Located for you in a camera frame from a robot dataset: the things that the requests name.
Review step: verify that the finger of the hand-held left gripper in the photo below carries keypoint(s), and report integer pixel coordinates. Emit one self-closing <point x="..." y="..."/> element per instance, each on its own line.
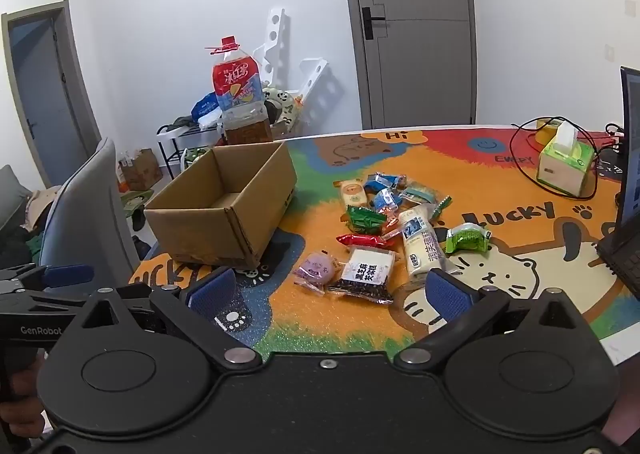
<point x="67" y="275"/>
<point x="45" y="298"/>

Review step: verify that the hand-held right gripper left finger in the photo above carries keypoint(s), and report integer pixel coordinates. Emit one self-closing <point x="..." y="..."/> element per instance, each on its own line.
<point x="214" y="293"/>

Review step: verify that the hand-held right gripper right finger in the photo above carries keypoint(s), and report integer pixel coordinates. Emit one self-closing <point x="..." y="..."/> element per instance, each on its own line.
<point x="447" y="298"/>

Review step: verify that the long white snack packet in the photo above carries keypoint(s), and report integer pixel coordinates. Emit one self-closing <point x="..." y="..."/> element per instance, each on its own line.
<point x="420" y="244"/>

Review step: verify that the green and white snack packet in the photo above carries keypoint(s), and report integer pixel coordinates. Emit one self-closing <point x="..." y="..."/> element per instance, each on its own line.
<point x="467" y="239"/>

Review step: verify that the black and white snack packet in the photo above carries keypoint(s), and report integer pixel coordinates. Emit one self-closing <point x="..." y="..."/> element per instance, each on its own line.
<point x="367" y="271"/>

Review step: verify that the red snack packet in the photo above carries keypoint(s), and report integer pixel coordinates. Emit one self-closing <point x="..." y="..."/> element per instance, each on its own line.
<point x="362" y="240"/>

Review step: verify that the purple round snack packet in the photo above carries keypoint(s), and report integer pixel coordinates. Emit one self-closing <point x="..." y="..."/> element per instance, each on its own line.
<point x="315" y="269"/>

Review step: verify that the green foil snack packet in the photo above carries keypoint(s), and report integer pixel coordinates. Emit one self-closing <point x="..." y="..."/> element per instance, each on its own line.
<point x="364" y="220"/>

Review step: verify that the person's left hand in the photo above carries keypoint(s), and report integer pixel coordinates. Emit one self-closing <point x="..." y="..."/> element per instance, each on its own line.
<point x="20" y="399"/>

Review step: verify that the grey chair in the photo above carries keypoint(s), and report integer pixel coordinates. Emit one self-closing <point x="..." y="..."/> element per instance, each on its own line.
<point x="85" y="214"/>

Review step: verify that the colourful cartoon table mat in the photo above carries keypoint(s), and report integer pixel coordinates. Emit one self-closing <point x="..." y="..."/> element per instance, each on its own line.
<point x="525" y="234"/>

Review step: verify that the clear teal biscuit packet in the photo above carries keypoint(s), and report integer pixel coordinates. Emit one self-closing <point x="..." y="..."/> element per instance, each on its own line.
<point x="417" y="193"/>

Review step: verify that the blue silver snack packet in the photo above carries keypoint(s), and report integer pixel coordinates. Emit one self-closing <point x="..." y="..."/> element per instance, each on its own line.
<point x="386" y="200"/>
<point x="385" y="181"/>

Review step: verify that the small brown cardboard box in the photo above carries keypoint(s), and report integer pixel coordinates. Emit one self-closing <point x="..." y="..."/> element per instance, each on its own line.
<point x="142" y="169"/>

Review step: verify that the beige cake snack packet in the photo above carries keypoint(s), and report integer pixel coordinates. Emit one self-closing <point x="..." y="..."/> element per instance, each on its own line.
<point x="351" y="193"/>

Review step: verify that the black shelf rack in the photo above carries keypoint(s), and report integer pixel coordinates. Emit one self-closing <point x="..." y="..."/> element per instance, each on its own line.
<point x="170" y="134"/>

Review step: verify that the dark green cloth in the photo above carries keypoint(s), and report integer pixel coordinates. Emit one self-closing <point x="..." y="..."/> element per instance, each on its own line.
<point x="181" y="123"/>

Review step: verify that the green tissue box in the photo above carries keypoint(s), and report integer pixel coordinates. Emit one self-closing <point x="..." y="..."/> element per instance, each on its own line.
<point x="565" y="162"/>

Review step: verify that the blue plastic bag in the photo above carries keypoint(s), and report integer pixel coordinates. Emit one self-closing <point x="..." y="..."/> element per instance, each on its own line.
<point x="205" y="105"/>

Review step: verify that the dark side door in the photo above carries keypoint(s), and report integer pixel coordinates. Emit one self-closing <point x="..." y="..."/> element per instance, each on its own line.
<point x="40" y="84"/>

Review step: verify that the yellow tape roll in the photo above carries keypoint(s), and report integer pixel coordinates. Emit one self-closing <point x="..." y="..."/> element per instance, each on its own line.
<point x="546" y="130"/>

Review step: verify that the panda print cushion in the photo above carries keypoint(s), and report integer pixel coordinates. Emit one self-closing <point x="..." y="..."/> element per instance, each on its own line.
<point x="282" y="107"/>

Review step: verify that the large tea bottle red cap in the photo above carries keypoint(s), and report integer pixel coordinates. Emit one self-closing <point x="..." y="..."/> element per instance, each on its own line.
<point x="237" y="79"/>

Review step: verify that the black laptop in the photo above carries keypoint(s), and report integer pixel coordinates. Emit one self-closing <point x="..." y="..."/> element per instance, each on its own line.
<point x="627" y="174"/>

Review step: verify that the short white perforated board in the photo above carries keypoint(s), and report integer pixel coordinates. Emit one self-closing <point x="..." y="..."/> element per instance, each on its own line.
<point x="312" y="79"/>

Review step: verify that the grey room door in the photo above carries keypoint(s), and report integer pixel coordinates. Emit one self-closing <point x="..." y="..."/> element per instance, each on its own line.
<point x="415" y="59"/>

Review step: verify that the tall white perforated board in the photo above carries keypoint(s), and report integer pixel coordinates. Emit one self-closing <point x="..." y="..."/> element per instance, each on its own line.
<point x="272" y="39"/>

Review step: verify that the beige wall socket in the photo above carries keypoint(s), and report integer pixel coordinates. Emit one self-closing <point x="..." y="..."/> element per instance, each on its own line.
<point x="609" y="52"/>

